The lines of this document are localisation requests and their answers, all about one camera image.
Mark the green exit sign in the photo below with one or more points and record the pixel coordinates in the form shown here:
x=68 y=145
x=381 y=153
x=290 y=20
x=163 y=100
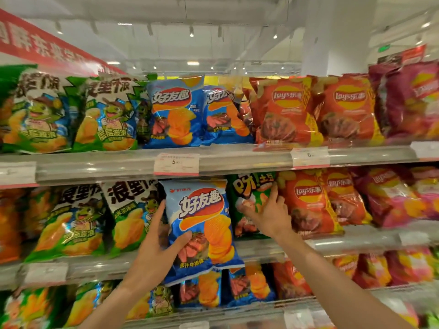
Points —
x=384 y=48

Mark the white price tag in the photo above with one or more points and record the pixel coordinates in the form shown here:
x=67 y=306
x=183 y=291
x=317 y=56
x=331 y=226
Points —
x=46 y=273
x=176 y=164
x=425 y=150
x=17 y=174
x=413 y=238
x=310 y=157

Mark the person's right forearm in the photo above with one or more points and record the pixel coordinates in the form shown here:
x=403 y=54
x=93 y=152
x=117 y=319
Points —
x=336 y=287

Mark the blue ridged chip bag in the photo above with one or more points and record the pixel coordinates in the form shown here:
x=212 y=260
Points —
x=202 y=209

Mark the person's right hand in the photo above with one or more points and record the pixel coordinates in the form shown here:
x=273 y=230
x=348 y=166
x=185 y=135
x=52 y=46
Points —
x=272 y=219

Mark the metal store shelving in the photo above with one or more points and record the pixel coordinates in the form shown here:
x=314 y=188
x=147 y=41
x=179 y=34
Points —
x=240 y=161

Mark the yellow background board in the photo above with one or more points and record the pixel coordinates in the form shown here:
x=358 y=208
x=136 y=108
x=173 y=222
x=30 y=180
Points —
x=219 y=80

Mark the green potato stick bag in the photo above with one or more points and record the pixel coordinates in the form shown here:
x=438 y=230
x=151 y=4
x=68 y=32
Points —
x=245 y=186

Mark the yellow chef snack bag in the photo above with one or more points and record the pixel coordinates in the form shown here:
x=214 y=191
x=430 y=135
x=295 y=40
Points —
x=39 y=210

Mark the person's left hand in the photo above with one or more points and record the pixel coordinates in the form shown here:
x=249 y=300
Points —
x=151 y=263

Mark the red white poster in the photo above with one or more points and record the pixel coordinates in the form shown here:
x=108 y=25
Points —
x=411 y=54

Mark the orange potato stick bag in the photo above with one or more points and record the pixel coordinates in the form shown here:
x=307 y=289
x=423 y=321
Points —
x=8 y=226

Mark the red hanging banner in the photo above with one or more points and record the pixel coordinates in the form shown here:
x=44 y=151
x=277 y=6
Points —
x=51 y=47

